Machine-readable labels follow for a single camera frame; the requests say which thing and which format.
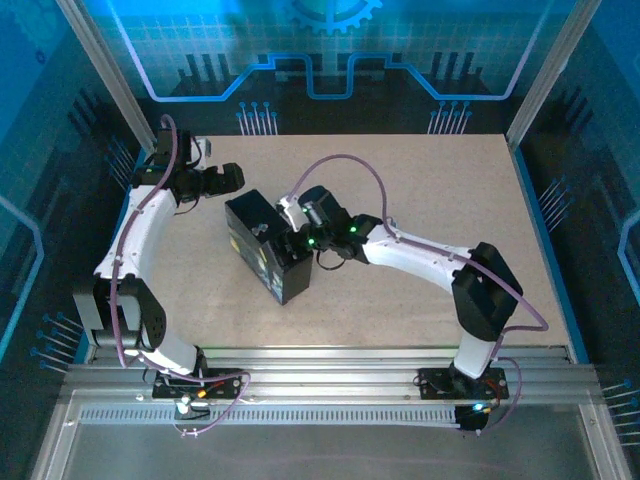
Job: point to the black box with painting print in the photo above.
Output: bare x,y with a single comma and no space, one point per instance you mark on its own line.
295,280

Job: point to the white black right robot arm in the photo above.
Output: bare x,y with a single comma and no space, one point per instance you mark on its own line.
415,255

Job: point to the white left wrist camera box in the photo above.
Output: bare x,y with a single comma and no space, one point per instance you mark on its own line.
202,150

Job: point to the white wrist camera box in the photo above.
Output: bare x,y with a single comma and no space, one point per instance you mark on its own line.
202,150
292,212

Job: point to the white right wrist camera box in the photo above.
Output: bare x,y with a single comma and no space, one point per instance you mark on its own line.
292,212

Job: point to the aluminium frame post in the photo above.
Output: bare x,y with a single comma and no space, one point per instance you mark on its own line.
550,75
107,75

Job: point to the aluminium mounting rail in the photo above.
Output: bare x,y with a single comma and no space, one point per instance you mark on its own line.
325,370

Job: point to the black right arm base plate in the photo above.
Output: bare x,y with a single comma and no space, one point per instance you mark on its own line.
432,385

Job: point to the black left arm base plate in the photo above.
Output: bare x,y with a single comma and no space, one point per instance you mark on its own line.
227,387

